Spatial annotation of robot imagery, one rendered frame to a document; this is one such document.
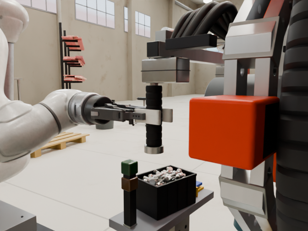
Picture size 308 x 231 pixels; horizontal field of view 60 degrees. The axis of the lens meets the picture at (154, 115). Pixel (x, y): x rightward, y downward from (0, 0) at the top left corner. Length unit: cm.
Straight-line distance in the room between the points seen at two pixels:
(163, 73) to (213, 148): 27
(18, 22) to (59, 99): 54
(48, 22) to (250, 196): 1000
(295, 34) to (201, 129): 13
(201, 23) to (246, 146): 27
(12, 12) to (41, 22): 886
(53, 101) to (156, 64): 34
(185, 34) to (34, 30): 943
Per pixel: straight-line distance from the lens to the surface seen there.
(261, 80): 36
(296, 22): 32
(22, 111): 73
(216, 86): 63
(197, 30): 48
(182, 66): 53
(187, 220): 111
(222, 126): 28
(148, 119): 55
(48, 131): 73
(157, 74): 53
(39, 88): 975
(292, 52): 30
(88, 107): 68
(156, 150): 57
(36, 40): 983
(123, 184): 85
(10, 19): 120
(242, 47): 37
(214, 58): 71
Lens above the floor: 90
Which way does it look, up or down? 7 degrees down
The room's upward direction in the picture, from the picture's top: straight up
